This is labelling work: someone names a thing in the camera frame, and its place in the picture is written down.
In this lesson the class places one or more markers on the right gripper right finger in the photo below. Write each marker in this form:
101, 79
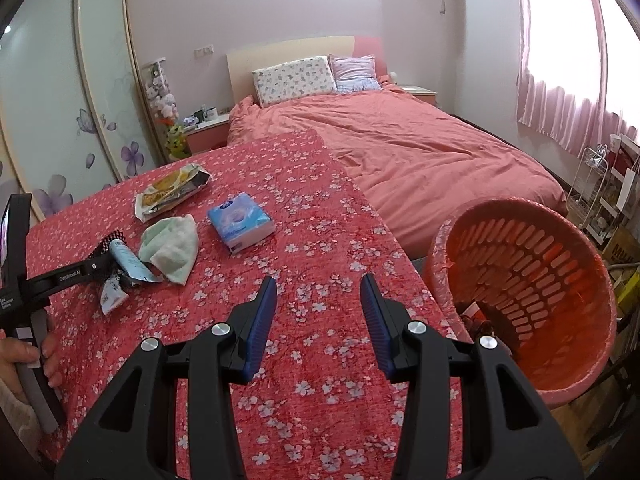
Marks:
507, 430

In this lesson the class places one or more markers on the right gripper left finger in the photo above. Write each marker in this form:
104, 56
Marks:
131, 430

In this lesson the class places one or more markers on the pale green tissue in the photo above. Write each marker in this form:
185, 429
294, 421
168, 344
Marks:
171, 245

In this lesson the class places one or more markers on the yellow snack wrapper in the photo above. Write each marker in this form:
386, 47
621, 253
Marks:
170, 191

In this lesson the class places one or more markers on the blue tissue pack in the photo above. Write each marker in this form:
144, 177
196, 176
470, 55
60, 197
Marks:
240, 223

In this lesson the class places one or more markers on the small white sachet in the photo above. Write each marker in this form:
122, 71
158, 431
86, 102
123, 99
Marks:
112, 294

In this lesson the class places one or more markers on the cream knit sleeve forearm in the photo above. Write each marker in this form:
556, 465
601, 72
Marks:
22, 419

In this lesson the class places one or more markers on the person's left hand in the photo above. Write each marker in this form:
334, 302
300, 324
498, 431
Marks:
14, 351

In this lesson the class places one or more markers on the orange plastic laundry basket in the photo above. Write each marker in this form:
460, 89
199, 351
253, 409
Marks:
540, 283

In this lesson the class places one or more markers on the sliding wardrobe with flowers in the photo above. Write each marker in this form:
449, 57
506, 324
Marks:
73, 116

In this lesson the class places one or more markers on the red floral tablecloth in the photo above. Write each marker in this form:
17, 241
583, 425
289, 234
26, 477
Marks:
318, 407

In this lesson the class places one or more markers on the cluttered desk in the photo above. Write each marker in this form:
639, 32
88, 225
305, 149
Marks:
619, 201

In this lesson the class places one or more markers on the pink left nightstand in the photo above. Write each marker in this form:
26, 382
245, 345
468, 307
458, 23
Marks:
209, 135

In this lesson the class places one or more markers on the hanging plush toy organizer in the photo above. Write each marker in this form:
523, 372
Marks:
164, 111

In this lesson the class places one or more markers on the white mug on nightstand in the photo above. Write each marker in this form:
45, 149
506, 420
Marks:
209, 113

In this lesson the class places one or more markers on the salmon pink bed duvet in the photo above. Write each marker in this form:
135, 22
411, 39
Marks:
415, 163

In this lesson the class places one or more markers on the pink window curtains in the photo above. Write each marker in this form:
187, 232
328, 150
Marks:
579, 72

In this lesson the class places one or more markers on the beige pink headboard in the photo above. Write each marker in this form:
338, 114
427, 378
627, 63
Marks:
243, 62

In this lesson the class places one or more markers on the right nightstand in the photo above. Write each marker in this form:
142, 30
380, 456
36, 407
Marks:
421, 93

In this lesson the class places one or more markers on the white floral pillow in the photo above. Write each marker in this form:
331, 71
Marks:
293, 80

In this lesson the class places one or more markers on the pink striped pillow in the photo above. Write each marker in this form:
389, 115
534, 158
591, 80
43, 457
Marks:
354, 73

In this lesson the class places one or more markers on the white wire trolley rack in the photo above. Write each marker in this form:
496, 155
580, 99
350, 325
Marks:
588, 183

